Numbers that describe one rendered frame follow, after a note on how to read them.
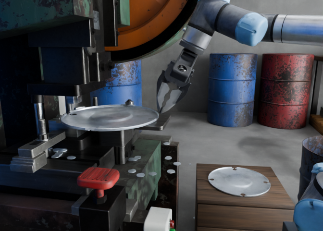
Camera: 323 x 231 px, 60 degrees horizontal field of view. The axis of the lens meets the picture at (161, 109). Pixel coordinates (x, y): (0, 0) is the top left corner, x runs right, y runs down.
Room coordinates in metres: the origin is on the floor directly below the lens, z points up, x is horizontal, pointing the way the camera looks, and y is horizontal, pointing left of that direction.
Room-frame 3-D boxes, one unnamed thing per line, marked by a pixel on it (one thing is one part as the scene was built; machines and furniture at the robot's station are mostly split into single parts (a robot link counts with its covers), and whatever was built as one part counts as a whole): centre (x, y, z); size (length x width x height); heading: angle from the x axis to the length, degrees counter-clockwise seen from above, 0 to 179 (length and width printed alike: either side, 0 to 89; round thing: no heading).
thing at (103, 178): (0.48, 0.12, 0.72); 0.07 x 0.06 x 0.08; 78
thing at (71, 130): (0.85, 0.27, 0.76); 0.15 x 0.09 x 0.05; 168
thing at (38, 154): (0.69, 0.31, 0.76); 0.17 x 0.06 x 0.10; 168
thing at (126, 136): (0.82, 0.11, 0.72); 0.25 x 0.14 x 0.14; 78
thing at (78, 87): (0.85, 0.28, 0.86); 0.20 x 0.16 x 0.05; 168
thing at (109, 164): (0.85, 0.28, 0.68); 0.45 x 0.30 x 0.06; 168
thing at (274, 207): (1.24, -0.37, 0.18); 0.40 x 0.38 x 0.35; 84
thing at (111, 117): (0.83, 0.15, 0.78); 0.29 x 0.29 x 0.01
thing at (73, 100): (0.85, 0.27, 0.84); 0.05 x 0.03 x 0.04; 168
